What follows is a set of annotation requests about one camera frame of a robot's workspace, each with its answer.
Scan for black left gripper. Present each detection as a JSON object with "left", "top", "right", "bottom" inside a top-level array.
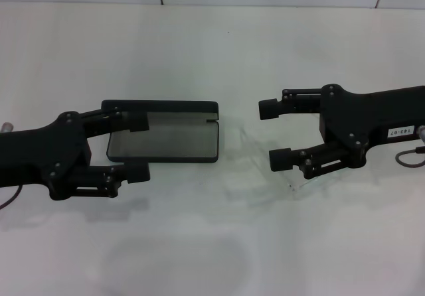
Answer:
[{"left": 0, "top": 111, "right": 92, "bottom": 200}]

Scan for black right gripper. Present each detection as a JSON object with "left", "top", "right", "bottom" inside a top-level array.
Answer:
[{"left": 258, "top": 84, "right": 425, "bottom": 181}]

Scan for black glasses case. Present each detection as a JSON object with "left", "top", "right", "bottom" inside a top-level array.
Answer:
[{"left": 101, "top": 99, "right": 220, "bottom": 164}]

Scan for clear transparent glasses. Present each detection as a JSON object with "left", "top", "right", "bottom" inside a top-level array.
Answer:
[{"left": 232, "top": 123, "right": 333, "bottom": 190}]

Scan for thin dark left arm cable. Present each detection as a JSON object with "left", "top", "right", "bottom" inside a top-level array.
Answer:
[{"left": 0, "top": 185, "right": 21, "bottom": 210}]

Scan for thin dark arm cable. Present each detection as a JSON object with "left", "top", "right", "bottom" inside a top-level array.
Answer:
[
  {"left": 394, "top": 146, "right": 425, "bottom": 168},
  {"left": 0, "top": 185, "right": 21, "bottom": 210}
]

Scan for thin dark right arm cable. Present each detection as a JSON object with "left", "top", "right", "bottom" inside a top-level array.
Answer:
[{"left": 394, "top": 146, "right": 425, "bottom": 168}]

